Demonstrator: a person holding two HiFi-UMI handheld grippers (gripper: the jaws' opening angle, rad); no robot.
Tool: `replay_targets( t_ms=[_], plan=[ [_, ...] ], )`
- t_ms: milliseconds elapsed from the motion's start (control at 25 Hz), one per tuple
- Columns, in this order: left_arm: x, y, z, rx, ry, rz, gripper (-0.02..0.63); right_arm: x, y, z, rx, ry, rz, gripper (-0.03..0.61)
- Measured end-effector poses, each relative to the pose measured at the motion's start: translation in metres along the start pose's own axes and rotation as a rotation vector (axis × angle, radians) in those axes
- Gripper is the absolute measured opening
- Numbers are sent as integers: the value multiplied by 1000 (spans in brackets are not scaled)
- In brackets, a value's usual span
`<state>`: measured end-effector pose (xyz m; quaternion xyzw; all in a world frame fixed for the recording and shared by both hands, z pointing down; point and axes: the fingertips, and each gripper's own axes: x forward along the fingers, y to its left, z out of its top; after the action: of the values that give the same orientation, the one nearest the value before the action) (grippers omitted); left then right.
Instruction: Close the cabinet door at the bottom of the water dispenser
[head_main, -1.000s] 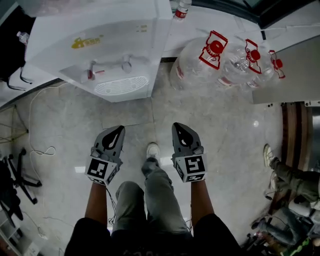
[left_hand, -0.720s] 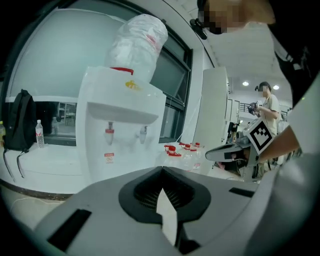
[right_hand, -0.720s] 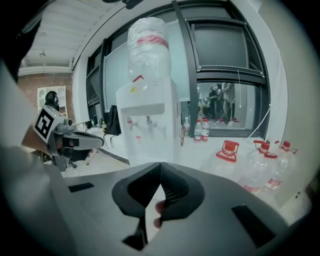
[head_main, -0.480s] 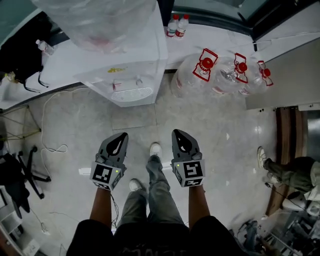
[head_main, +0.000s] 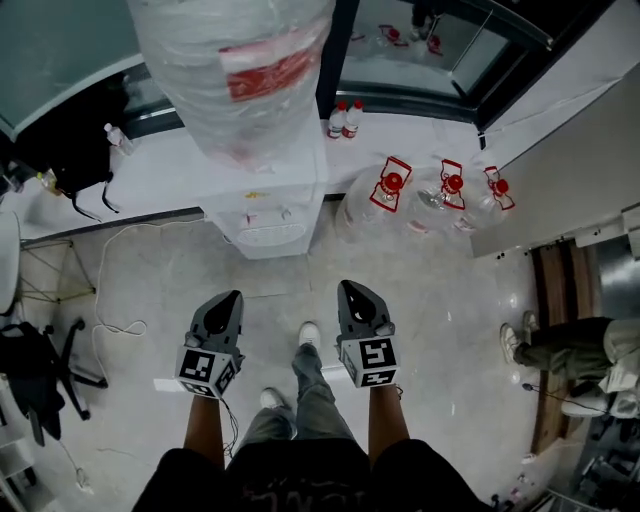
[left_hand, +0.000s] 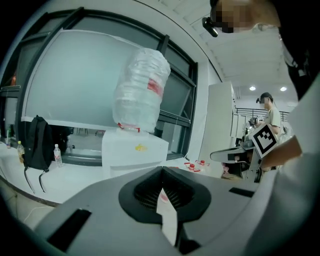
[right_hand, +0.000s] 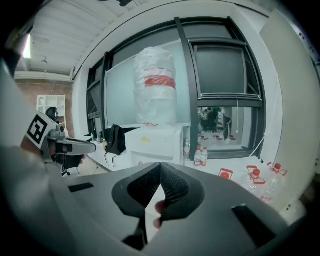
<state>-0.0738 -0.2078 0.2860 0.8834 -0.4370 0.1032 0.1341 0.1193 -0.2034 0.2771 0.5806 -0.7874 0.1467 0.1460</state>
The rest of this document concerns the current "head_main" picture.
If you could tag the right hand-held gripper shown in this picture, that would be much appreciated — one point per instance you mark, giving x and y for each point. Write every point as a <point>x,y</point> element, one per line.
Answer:
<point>375,357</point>

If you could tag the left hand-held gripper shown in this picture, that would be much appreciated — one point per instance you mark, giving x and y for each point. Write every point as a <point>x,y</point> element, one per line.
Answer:
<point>197,365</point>

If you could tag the white water dispenser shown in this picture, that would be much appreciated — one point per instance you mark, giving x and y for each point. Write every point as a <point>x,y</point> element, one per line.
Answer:
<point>270,200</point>

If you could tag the person's left forearm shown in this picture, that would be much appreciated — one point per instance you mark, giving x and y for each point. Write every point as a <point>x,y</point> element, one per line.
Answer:
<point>205,430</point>

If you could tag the person's right forearm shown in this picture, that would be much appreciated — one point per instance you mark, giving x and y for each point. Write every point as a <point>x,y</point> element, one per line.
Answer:
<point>387,425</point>

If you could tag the empty clear water jug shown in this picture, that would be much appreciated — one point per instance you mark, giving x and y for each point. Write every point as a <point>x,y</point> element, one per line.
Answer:
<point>437,207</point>
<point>492,207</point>
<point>372,210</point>

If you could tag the clear water bottle red label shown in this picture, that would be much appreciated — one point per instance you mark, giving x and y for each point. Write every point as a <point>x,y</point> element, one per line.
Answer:
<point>118,137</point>

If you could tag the white locker cabinet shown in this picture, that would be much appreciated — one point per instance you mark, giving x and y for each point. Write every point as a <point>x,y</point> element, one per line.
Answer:
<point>565,165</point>

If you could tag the large bottle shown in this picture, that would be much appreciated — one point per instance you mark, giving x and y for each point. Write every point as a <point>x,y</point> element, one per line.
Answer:
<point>225,65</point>

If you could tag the person's right white shoe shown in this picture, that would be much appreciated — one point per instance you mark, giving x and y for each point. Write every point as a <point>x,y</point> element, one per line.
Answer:
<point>309,332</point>

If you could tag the person's white shoe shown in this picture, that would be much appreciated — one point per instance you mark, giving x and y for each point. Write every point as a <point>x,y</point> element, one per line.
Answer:
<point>309,332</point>
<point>272,398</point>

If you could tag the person's left white shoe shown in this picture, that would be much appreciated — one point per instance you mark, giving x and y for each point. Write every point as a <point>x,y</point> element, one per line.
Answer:
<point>272,398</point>

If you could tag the person's grey-green trousers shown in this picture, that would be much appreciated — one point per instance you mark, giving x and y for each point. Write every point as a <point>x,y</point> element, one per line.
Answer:
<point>310,395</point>

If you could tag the white window ledge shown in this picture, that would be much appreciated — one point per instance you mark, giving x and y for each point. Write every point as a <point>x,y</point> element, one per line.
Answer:
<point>165,170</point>

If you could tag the person's black printed shirt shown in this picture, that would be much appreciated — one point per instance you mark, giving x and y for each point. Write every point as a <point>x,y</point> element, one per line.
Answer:
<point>300,480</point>

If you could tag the white bottle red cap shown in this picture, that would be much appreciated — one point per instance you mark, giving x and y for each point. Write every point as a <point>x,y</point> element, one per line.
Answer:
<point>337,121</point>
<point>352,121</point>

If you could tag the brown wooden platform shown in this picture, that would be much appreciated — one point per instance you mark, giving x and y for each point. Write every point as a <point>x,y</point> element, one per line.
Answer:
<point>550,310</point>

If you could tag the black office chair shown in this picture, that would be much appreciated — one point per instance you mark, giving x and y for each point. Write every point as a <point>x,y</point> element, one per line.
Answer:
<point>30,370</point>

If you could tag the white power adapter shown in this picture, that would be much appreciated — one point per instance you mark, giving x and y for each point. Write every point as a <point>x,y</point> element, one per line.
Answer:
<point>82,482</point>

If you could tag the amber drink bottle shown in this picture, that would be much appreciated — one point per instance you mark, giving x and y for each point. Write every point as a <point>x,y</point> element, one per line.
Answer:
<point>49,181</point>

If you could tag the black window frame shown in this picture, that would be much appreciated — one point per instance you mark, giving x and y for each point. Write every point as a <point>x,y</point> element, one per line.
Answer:
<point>332,75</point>

